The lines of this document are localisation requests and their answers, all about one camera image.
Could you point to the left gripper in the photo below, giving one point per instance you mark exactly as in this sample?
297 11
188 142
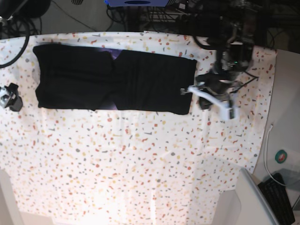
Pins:
217 85

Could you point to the black t-shirt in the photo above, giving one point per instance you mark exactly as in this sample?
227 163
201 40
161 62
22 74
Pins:
89 78

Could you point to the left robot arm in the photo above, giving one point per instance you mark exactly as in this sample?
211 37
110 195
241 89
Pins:
226 28

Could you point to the terrazzo patterned tablecloth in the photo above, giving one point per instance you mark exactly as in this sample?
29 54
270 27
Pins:
130 167

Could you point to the green tape roll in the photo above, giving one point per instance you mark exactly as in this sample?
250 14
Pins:
281 156

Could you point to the black keyboard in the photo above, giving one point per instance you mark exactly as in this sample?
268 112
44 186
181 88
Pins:
277 198

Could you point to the grey laptop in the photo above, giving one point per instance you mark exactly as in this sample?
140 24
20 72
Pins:
255 210

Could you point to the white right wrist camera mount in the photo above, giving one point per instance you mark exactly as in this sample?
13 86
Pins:
6 96

